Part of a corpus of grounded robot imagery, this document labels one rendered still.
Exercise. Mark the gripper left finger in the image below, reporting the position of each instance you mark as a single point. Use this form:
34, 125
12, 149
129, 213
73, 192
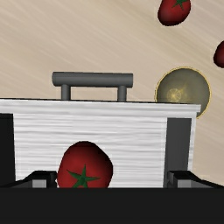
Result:
40, 179

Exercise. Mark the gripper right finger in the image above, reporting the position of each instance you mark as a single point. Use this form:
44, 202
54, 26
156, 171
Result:
186, 179

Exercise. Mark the red tomato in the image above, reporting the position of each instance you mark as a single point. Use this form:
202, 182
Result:
173, 11
219, 55
84, 166

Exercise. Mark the open white drawer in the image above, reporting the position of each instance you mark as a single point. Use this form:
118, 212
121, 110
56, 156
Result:
96, 131

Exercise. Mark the olive gold-rimmed bowl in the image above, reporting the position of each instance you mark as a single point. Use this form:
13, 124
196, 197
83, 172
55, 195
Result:
183, 90

